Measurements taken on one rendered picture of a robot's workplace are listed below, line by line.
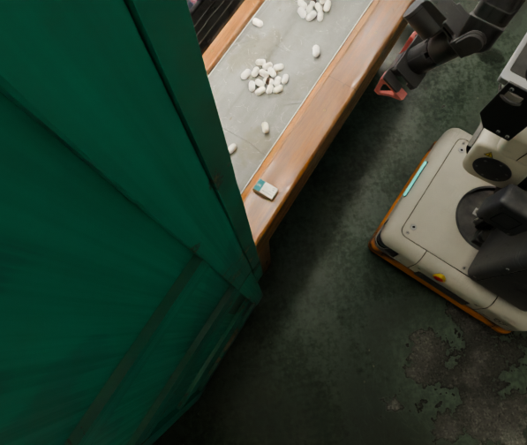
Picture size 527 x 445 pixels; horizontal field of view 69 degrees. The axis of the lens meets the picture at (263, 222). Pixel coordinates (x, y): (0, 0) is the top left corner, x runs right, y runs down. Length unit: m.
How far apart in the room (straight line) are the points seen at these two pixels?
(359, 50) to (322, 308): 1.06
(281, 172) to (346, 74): 0.37
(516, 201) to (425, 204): 0.50
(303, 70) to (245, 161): 0.35
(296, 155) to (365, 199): 0.86
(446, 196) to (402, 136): 0.50
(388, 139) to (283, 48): 0.92
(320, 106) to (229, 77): 0.30
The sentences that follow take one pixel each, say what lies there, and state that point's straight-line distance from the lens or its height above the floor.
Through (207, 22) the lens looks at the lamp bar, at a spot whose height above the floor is 1.08.
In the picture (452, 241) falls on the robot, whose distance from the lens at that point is 1.66.
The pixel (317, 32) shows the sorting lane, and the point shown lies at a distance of 1.36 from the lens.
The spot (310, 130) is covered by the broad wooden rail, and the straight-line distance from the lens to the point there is 1.14.
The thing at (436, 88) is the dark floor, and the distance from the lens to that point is 2.28.
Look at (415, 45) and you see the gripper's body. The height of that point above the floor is 1.09.
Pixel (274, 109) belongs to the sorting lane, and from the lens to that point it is 1.20.
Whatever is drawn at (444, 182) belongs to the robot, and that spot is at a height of 0.28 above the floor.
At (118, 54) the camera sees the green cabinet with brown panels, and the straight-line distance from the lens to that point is 0.19.
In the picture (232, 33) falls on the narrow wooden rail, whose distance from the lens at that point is 1.33.
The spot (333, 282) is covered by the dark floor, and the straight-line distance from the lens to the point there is 1.79.
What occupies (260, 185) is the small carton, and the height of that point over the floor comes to 0.78.
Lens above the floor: 1.76
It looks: 75 degrees down
